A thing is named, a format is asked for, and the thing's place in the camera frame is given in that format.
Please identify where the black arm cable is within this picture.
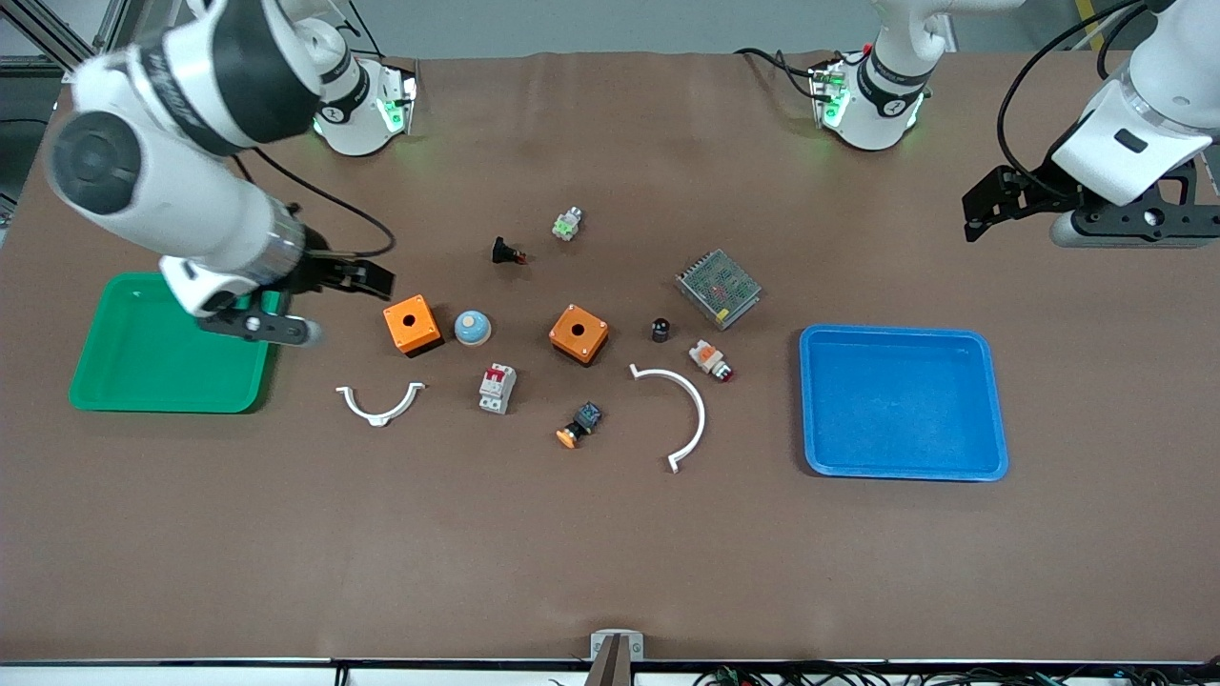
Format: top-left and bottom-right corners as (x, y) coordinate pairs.
(995, 0), (1149, 190)
(234, 148), (397, 260)

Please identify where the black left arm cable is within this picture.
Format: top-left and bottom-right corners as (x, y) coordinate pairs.
(995, 0), (1149, 190)

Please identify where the metal mesh power supply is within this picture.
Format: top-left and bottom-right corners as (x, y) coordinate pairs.
(676, 249), (763, 333)

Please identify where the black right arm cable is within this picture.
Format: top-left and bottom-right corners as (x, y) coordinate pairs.
(234, 148), (397, 260)

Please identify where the orange button box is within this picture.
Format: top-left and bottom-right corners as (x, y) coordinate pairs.
(383, 294), (445, 359)
(548, 304), (611, 368)

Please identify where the yellow push button switch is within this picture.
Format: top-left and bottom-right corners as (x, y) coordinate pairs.
(557, 401), (604, 450)

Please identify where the green plastic tray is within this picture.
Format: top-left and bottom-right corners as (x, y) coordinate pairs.
(69, 272), (278, 414)

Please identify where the large white pipe clamp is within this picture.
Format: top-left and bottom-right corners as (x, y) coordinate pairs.
(629, 363), (708, 474)

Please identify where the black base cable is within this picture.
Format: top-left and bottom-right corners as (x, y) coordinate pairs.
(734, 46), (826, 98)

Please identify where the blue plastic tray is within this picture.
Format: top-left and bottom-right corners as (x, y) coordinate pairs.
(799, 324), (1010, 482)

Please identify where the aluminium frame profile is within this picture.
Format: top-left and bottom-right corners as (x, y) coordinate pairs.
(0, 0), (134, 70)

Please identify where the small white pipe clamp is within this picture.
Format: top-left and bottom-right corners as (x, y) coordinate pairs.
(335, 382), (427, 428)

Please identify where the grey metal table bracket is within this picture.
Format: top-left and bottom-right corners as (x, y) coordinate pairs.
(589, 629), (646, 686)

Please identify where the red push button switch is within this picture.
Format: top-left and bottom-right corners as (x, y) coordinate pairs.
(688, 339), (735, 385)

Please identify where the white red circuit breaker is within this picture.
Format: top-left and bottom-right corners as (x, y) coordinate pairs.
(478, 363), (519, 416)

